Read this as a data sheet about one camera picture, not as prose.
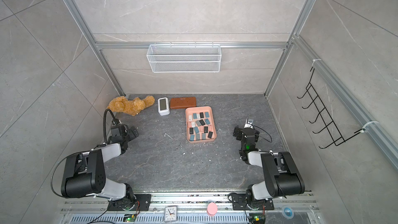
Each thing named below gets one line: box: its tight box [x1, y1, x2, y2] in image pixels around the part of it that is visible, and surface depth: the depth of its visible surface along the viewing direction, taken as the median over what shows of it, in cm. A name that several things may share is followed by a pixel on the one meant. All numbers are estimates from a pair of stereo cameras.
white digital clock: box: [157, 96, 170, 116], surface depth 109 cm
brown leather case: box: [169, 96, 197, 109], surface depth 116 cm
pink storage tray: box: [185, 106, 218, 144], surface depth 103 cm
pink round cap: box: [206, 202, 219, 217], surface depth 66 cm
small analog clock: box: [163, 205, 178, 223], surface depth 70 cm
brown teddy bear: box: [106, 95, 155, 117], surface depth 103 cm
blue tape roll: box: [281, 205, 295, 220], surface depth 73 cm
